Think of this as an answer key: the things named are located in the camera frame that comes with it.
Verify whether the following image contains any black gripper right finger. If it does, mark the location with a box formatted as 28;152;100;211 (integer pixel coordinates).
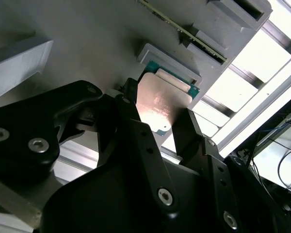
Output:
171;108;290;233

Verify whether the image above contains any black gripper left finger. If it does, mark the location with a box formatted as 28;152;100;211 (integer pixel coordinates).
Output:
0;77;182;229

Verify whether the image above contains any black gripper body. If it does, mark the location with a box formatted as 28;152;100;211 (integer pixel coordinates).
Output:
38;155;224;233

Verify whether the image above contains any silver CPU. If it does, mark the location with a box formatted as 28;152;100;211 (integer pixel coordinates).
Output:
134;62;201;138

